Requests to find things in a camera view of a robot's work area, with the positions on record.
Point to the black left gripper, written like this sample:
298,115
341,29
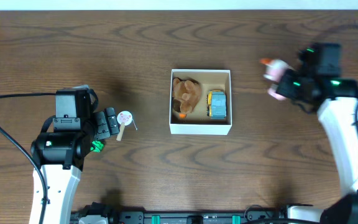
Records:
105,123

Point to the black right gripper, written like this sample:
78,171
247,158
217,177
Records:
281,88

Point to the pig face lollipop toy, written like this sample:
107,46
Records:
124,118

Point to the pink white plush toy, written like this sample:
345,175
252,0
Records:
275,69

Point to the yellow grey toy truck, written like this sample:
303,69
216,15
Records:
216,104

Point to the brown plush toy with orange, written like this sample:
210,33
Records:
186,95

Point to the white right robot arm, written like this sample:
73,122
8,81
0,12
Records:
335,102

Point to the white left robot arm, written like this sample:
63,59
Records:
59,153

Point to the green toy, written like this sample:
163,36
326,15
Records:
97,146

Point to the white cardboard box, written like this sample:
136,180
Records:
198,122

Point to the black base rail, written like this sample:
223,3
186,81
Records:
179,217

